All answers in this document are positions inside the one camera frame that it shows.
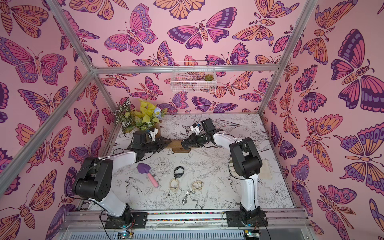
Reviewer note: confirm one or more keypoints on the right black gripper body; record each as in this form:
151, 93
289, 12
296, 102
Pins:
188, 142

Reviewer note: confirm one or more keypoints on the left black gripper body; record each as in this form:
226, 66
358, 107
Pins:
153, 147

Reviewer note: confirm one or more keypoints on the beige watch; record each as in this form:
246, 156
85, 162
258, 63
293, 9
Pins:
174, 185
197, 186

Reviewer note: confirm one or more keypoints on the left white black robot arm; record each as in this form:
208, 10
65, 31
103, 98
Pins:
94, 180

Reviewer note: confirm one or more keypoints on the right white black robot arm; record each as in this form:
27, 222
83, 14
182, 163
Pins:
246, 161

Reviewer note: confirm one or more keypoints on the wooden watch stand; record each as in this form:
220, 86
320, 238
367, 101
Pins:
177, 147

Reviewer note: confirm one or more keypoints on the purple pink toy shovel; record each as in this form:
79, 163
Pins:
145, 169

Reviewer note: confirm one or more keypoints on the amber vase with plants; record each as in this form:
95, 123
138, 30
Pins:
146, 118

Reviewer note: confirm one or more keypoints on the small succulent plant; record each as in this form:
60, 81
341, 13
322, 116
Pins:
209, 77

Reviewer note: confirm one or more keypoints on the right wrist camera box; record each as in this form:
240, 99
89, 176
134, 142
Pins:
196, 128

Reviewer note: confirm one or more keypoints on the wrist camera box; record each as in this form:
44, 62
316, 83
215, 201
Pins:
196, 128
154, 133

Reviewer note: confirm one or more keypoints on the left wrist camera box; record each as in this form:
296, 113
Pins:
154, 133

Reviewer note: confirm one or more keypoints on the white wire wall basket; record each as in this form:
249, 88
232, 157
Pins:
188, 76

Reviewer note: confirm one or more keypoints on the silver metal keychain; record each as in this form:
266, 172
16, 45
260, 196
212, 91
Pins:
185, 198

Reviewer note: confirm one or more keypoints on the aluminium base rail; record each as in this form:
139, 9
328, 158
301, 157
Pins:
272, 224

